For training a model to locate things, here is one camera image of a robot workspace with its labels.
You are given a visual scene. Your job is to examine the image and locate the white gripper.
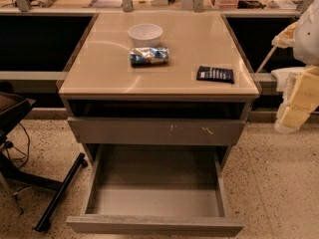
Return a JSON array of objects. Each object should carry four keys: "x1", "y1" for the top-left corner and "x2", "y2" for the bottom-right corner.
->
[{"x1": 271, "y1": 22, "x2": 319, "y2": 134}]

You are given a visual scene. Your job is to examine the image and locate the grey drawer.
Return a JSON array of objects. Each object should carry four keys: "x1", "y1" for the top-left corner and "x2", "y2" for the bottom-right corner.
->
[
  {"x1": 68, "y1": 118, "x2": 245, "y2": 145},
  {"x1": 67, "y1": 144, "x2": 243, "y2": 237}
]

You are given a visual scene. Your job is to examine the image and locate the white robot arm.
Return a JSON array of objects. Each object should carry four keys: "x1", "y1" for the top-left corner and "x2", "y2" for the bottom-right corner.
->
[{"x1": 271, "y1": 0, "x2": 319, "y2": 133}]

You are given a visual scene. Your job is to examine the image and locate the grey drawer cabinet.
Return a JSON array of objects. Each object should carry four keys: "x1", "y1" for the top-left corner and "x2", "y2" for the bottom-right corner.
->
[{"x1": 59, "y1": 11, "x2": 259, "y2": 163}]

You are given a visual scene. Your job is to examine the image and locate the grey top drawer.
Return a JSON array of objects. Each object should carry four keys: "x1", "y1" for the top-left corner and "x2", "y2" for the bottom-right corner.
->
[{"x1": 68, "y1": 118, "x2": 245, "y2": 145}]

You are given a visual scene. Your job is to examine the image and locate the white pole with black tip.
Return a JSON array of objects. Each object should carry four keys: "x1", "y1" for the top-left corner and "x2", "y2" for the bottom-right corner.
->
[{"x1": 255, "y1": 46, "x2": 277, "y2": 73}]

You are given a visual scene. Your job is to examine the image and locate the white bowl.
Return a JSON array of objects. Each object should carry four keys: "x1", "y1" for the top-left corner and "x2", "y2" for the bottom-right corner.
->
[{"x1": 128, "y1": 23, "x2": 162, "y2": 47}]

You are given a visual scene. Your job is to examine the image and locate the blue white snack bag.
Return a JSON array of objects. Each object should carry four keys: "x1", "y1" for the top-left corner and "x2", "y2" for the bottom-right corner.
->
[{"x1": 130, "y1": 47, "x2": 169, "y2": 66}]

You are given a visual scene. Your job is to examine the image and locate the black chair stand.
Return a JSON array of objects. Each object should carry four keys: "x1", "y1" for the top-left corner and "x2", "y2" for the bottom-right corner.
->
[{"x1": 0, "y1": 92, "x2": 89, "y2": 233}]

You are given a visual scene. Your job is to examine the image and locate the black floor cable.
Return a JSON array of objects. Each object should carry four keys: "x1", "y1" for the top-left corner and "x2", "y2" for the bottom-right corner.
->
[{"x1": 2, "y1": 121, "x2": 32, "y2": 169}]

